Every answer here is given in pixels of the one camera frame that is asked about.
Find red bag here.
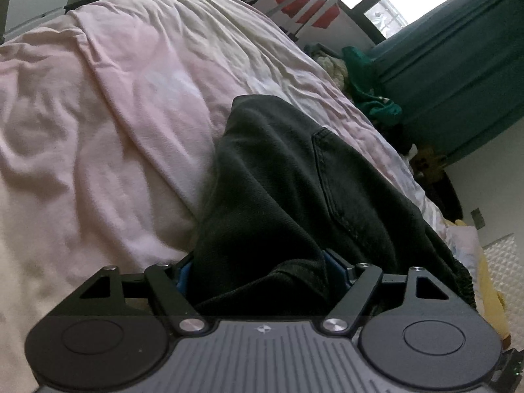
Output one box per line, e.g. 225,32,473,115
272,0,341,30

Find cream knitted cloth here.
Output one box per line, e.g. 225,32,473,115
314,52,349,87

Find white textured panel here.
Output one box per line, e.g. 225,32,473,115
481,233,524,338

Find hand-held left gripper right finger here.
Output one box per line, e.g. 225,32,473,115
321,249,456,335

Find pink bed sheet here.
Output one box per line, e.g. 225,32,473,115
0,0,479,381

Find green clothes pile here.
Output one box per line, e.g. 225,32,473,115
342,45,404,120

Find dark grey pants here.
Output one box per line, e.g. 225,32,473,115
192,94,476,316

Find green curtain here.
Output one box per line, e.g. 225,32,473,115
366,0,524,166

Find yellow cloth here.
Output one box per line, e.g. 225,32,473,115
454,218,513,338

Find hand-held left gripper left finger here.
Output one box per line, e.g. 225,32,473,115
78,254,206,334

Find brown object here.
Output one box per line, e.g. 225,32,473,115
409,147,451,178

